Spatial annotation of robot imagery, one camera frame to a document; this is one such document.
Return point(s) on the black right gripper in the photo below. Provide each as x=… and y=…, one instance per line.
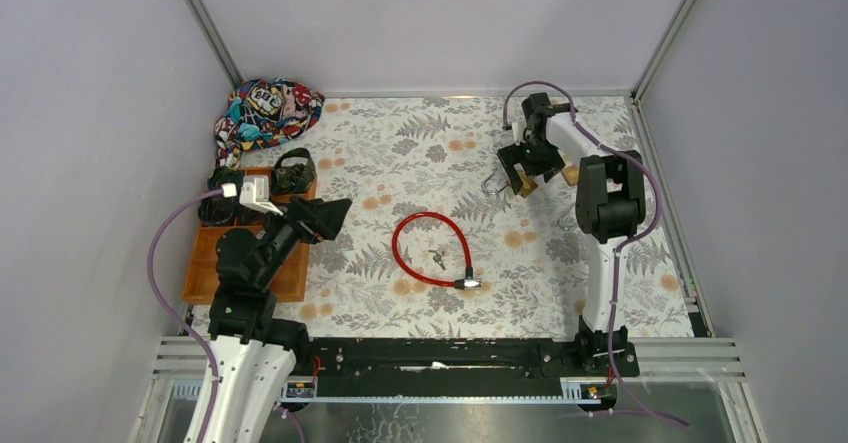
x=511, y=155

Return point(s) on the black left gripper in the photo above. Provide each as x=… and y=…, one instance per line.
x=303, y=220

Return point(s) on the brass padlock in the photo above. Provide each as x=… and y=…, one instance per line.
x=571, y=175
x=567, y=221
x=497, y=183

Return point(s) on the silver keys of cable lock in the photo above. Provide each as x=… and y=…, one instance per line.
x=439, y=258

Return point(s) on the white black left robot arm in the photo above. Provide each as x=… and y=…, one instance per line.
x=250, y=353

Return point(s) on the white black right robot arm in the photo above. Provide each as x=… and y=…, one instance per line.
x=610, y=205

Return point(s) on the orange wooden compartment tray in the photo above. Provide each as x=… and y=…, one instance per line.
x=219, y=215

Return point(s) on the floral patterned table mat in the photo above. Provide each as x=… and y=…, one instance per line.
x=413, y=169

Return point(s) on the colourful comic print cloth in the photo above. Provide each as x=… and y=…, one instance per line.
x=262, y=114

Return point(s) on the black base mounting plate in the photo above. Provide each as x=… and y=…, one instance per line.
x=395, y=368

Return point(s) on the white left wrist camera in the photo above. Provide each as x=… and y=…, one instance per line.
x=253, y=194

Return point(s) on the aluminium frame rail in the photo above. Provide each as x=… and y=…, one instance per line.
x=206, y=25

